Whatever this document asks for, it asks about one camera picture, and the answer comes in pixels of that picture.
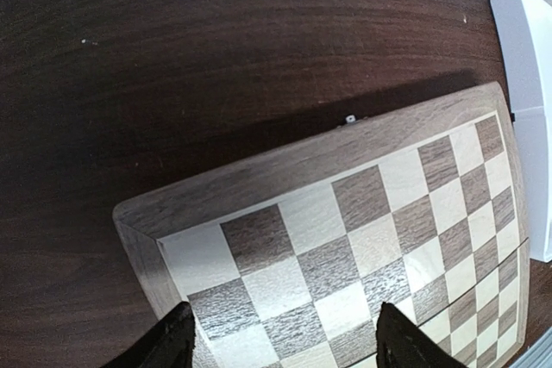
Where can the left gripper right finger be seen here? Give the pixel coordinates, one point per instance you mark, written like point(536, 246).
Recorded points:
point(401, 344)

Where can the white divided plastic tray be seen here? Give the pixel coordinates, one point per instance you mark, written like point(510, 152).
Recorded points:
point(524, 30)

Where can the wooden chess board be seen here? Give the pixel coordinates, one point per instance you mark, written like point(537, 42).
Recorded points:
point(287, 257)

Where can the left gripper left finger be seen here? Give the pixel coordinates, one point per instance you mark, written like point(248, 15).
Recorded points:
point(169, 343)

